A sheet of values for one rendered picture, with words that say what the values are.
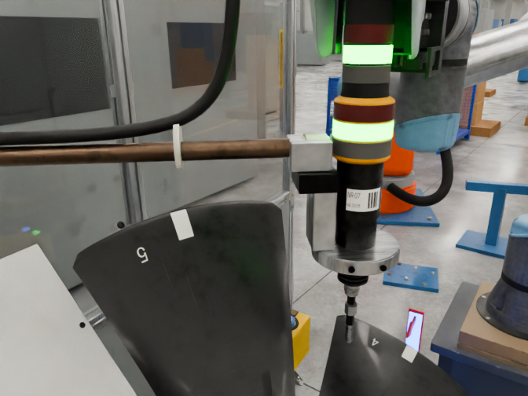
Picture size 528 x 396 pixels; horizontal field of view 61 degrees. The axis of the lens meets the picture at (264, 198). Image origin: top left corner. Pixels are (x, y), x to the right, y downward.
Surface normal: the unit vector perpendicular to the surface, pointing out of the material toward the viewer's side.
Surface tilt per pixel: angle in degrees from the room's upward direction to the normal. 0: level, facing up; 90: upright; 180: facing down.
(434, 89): 90
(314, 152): 90
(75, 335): 50
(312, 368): 0
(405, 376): 15
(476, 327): 0
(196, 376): 55
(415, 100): 90
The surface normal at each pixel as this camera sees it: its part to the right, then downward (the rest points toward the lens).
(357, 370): 0.08, -0.88
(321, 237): 0.08, 0.34
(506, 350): -0.57, 0.29
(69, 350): 0.66, -0.48
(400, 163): -0.15, 0.34
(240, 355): 0.05, -0.36
